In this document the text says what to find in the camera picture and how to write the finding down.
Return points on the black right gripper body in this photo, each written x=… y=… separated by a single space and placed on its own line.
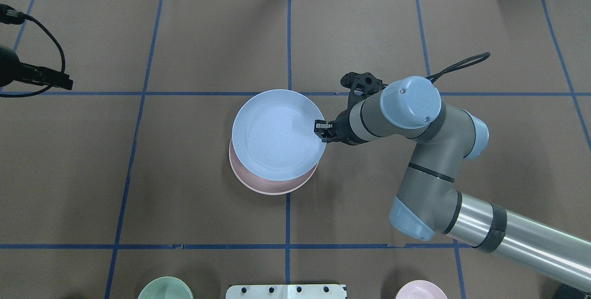
x=340 y=129

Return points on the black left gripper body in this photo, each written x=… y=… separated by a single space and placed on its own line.
x=8 y=67

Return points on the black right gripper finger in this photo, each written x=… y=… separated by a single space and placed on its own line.
x=324 y=130

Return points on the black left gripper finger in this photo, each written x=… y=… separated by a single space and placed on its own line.
x=60 y=80

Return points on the blue plate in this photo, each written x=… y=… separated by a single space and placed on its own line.
x=273 y=135

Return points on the pink plate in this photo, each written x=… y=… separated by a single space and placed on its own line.
x=265 y=186

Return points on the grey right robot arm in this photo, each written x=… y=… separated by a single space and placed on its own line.
x=427 y=201

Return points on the pink bowl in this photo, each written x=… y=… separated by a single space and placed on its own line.
x=420 y=289

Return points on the green bowl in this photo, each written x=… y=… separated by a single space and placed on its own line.
x=166 y=287

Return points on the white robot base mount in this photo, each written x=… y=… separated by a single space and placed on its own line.
x=287 y=291

